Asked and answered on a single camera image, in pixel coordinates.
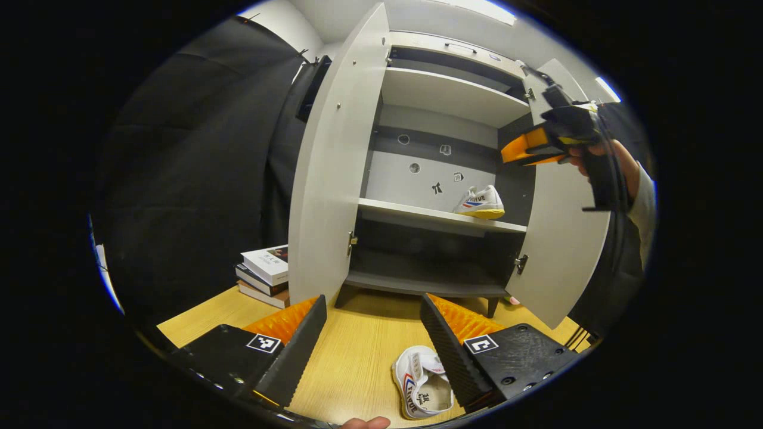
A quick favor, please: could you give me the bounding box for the brown book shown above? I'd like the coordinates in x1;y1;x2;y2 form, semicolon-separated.
237;280;291;309

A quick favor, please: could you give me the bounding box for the black backdrop cloth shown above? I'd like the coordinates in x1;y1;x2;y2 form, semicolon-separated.
92;15;650;337

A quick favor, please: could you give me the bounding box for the white shoe cabinet door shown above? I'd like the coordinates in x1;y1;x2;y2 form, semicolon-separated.
505;58;612;330
288;2;391;306

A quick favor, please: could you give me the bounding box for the white cabinet drawer front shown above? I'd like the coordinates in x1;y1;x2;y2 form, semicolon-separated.
389;31;526;79

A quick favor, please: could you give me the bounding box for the ceiling light panel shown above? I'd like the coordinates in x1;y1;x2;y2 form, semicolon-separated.
595;76;622;103
441;0;516;26

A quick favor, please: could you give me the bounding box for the white cover book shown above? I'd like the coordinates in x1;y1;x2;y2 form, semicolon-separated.
241;244;290;287

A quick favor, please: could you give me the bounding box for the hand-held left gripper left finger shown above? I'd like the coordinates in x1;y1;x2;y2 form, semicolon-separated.
169;294;328;409

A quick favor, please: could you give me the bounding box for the black door handle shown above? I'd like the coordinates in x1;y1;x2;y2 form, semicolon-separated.
295;55;333;123

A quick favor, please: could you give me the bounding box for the white shoe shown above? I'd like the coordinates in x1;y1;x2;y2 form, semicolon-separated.
451;185;505;220
392;346;455;420

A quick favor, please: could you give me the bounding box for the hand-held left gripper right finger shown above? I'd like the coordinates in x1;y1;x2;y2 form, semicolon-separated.
420;293;581;414

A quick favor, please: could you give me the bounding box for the dark grey book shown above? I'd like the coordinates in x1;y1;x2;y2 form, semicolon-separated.
235;264;289;297

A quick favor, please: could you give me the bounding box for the grey white shoe cabinet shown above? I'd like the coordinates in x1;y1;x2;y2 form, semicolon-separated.
334;30;537;319

